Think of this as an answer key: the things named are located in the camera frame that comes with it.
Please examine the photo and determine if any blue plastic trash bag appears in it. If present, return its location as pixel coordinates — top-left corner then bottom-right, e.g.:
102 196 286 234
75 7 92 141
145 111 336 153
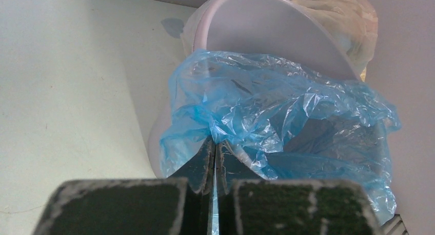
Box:
159 50 401 224

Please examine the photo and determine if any clear full trash bag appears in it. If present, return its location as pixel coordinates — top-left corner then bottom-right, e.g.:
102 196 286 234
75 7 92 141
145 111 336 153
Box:
289 0 378 81

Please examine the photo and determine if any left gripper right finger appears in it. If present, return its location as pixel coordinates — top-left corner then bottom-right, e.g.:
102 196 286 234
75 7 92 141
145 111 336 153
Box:
215 142 383 234

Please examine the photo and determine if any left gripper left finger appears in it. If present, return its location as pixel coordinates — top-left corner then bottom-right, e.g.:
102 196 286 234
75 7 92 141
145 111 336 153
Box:
34 137 215 234

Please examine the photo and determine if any grey plastic trash bin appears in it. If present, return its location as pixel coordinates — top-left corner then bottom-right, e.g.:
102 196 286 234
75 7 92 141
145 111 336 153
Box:
147 0 360 178

